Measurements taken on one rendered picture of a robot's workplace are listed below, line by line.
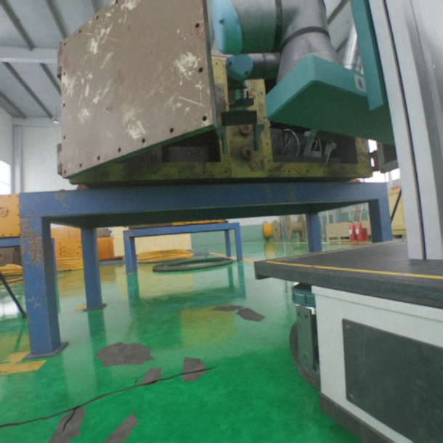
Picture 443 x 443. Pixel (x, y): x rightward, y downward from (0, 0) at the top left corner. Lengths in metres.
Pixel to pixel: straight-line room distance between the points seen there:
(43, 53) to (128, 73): 13.09
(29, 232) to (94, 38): 0.75
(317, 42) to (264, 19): 0.13
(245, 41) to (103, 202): 0.76
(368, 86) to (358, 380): 0.56
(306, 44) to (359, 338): 0.57
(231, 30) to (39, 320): 1.13
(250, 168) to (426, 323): 0.91
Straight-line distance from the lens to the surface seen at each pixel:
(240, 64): 0.85
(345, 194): 1.39
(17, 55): 14.21
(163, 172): 1.03
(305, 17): 0.67
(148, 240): 6.88
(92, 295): 1.80
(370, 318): 0.40
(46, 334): 1.17
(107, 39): 1.04
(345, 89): 0.57
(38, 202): 1.14
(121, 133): 0.81
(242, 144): 1.13
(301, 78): 0.54
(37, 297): 1.15
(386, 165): 1.47
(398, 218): 6.38
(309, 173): 1.24
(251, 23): 0.65
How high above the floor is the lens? 0.39
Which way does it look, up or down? 2 degrees up
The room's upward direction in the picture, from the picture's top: 5 degrees counter-clockwise
